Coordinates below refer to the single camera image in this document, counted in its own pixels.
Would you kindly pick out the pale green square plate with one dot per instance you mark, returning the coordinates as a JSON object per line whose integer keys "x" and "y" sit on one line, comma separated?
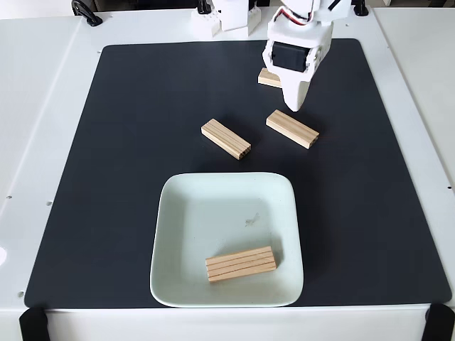
{"x": 213, "y": 213}

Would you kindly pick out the plain wooden block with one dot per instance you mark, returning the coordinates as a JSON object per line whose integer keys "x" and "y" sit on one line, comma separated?
{"x": 291, "y": 128}
{"x": 268, "y": 79}

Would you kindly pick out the black rubber mat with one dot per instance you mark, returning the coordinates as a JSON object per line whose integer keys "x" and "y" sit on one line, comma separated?
{"x": 106, "y": 177}

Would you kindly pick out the black table clamp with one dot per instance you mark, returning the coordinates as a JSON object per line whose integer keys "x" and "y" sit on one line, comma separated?
{"x": 360, "y": 9}
{"x": 87, "y": 12}

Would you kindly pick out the black corner bracket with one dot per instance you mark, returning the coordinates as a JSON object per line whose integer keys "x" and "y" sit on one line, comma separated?
{"x": 33, "y": 325}
{"x": 440, "y": 323}

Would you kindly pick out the grooved wooden block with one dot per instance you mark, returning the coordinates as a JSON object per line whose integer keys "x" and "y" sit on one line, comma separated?
{"x": 225, "y": 138}
{"x": 241, "y": 264}

